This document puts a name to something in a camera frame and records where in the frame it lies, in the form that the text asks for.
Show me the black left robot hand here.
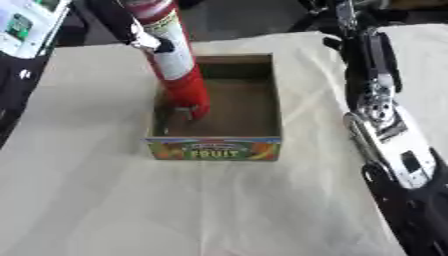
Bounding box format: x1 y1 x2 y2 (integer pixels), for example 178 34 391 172
85 0 177 54

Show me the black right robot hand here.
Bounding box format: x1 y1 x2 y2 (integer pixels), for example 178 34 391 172
322 0 406 101

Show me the red bottle with white label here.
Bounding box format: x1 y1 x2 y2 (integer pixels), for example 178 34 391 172
119 0 212 121

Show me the cardboard box with printed front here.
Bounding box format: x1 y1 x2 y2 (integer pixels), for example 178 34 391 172
143 53 286 162

